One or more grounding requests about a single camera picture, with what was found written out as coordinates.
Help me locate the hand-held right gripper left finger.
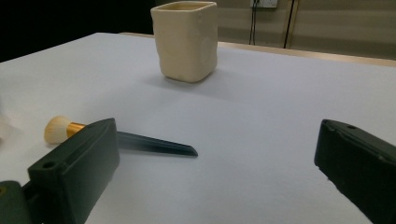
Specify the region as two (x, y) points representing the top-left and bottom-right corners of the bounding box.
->
(27, 117), (120, 224)

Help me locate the small-headed makeup brush black handle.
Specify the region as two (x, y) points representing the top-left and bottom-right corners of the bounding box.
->
(44, 115), (199, 158)

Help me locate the cream square ceramic cup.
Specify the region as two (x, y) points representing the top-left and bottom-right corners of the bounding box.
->
(150, 0), (219, 84)

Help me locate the black wall cable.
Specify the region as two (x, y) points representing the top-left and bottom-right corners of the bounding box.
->
(247, 0), (260, 47)

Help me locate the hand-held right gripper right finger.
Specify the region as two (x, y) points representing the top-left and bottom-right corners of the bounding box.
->
(313, 119), (396, 224)

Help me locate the white wall socket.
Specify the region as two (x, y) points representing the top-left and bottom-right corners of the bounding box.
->
(249, 0), (278, 8)

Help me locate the vertical wall trim strip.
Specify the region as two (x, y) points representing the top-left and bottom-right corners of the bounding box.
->
(282, 0), (301, 49)

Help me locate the white table mat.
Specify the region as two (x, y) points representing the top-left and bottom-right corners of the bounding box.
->
(0, 32), (396, 224)

